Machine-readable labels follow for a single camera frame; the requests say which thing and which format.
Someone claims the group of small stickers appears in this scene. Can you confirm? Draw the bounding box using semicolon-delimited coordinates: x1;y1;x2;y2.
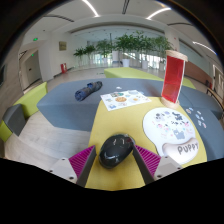
184;107;208;129

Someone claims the group of potted plants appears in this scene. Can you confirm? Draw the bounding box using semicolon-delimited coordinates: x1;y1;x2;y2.
73;31;174;71

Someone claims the red cylinder with wooden ends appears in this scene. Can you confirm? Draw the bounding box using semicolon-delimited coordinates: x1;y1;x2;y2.
160;49;189;110

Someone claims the black wall screen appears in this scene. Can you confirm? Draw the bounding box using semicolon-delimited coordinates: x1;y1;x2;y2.
0;63;7;88

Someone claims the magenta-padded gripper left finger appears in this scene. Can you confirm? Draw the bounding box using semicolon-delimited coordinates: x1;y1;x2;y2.
48;145;98;188

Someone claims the white puppy-print mouse pad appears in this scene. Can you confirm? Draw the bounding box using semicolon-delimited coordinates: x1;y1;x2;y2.
142;106;200;165

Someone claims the lime green bench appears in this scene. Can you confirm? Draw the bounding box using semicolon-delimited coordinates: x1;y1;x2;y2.
103;67;164;82
181;77;197;90

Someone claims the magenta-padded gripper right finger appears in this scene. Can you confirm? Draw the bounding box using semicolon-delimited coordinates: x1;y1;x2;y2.
132;145;184;185

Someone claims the dark grey seat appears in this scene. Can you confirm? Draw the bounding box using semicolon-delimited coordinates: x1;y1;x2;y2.
1;103;27;137

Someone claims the long grey bench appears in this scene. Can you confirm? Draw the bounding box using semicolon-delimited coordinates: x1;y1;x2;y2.
36;77;166;133

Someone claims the black computer mouse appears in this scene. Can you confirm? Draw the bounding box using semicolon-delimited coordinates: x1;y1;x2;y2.
98;133;137;170

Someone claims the lime green sofa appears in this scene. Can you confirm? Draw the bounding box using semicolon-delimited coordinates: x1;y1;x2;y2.
0;81;49;143

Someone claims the wooden bench with dark frame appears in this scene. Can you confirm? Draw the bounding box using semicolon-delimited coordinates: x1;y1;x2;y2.
205;87;224;109

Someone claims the white sticker sheet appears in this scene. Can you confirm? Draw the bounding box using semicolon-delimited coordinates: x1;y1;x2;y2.
99;89;152;112

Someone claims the group of ceiling lights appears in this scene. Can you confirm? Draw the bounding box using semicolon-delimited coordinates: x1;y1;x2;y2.
81;0;218;56

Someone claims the brown wall plaque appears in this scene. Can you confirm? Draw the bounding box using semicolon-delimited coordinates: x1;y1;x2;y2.
58;40;68;52

